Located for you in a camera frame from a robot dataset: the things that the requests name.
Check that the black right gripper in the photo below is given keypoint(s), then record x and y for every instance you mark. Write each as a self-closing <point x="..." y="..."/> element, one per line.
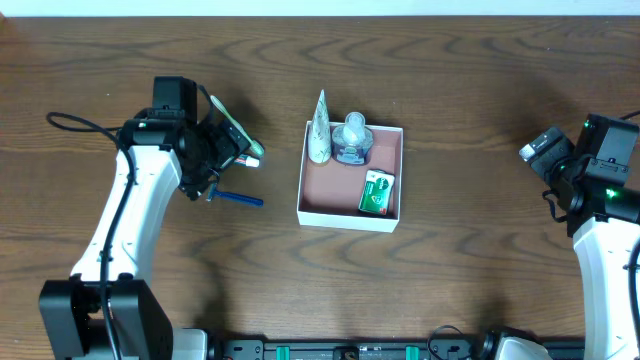
<point x="550" y="151"/>

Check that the white floral cone tube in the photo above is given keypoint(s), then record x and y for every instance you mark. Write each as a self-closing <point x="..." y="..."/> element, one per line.
<point x="319" y="138"/>

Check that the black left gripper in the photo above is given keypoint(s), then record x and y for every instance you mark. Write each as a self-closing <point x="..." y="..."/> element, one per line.
<point x="226" y="145"/>

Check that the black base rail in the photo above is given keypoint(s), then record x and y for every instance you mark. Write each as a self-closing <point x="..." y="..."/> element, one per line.
<point x="441" y="347"/>

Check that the teal toothpaste tube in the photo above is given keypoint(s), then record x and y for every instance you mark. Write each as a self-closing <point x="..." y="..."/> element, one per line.
<point x="247" y="161"/>

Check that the white box with pink interior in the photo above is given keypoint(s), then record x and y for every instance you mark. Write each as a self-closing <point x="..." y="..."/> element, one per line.
<point x="329" y="194"/>

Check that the green white toothbrush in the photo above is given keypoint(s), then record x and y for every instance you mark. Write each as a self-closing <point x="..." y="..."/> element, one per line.
<point x="255" y="147"/>

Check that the blue disposable razor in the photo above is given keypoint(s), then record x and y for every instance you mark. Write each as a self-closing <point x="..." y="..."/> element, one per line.
<point x="214" y="192"/>

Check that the green white soap box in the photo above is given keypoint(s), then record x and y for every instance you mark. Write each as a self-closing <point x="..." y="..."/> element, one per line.
<point x="377" y="191"/>

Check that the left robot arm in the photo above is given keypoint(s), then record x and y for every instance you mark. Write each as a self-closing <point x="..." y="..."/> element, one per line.
<point x="106" y="309"/>

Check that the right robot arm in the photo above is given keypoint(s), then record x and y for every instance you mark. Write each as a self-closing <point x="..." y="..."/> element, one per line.
<point x="606" y="242"/>

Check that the blue hand soap bottle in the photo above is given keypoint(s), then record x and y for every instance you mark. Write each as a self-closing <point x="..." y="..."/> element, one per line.
<point x="352" y="141"/>

